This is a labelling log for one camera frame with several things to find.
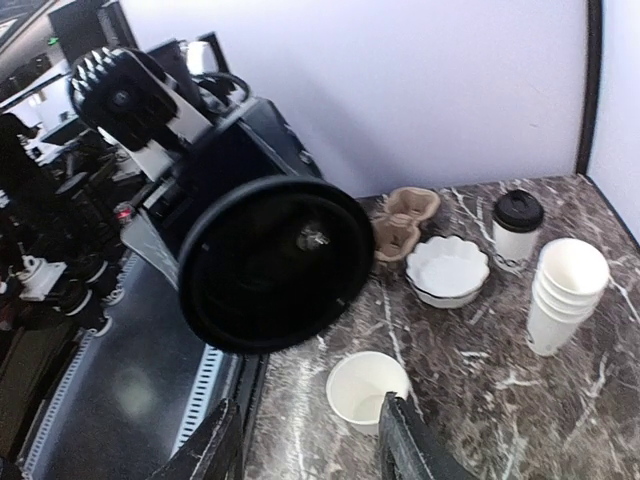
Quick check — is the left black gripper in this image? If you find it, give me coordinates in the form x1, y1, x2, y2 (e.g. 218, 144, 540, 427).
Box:
143, 97, 323, 257

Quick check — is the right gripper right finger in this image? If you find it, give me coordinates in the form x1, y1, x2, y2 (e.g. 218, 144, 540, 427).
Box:
378, 392, 475, 480

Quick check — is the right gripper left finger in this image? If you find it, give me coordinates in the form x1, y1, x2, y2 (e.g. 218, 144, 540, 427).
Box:
149, 399, 244, 480

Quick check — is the white paper cup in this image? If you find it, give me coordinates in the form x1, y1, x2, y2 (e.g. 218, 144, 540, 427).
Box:
326, 351, 411, 436
493, 221, 539, 270

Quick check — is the brown cardboard cup carrier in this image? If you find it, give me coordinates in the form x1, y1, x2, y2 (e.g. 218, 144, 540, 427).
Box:
372, 187, 441, 263

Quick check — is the stack of white paper cups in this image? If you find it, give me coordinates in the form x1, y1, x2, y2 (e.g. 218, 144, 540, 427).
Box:
526, 238, 610, 357

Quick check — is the black plastic cup lid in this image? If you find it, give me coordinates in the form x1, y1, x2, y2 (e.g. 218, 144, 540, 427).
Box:
493, 189, 544, 233

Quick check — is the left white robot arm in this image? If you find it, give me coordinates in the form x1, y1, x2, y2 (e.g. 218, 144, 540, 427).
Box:
72, 48, 332, 265

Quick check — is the white scalloped bowl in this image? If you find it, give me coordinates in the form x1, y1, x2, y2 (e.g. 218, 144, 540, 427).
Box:
405, 236, 490, 309

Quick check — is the grey slotted cable duct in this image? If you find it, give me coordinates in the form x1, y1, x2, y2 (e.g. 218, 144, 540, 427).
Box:
22, 332, 223, 473

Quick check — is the left black frame post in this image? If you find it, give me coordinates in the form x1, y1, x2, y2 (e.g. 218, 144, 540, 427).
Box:
575, 0, 604, 175

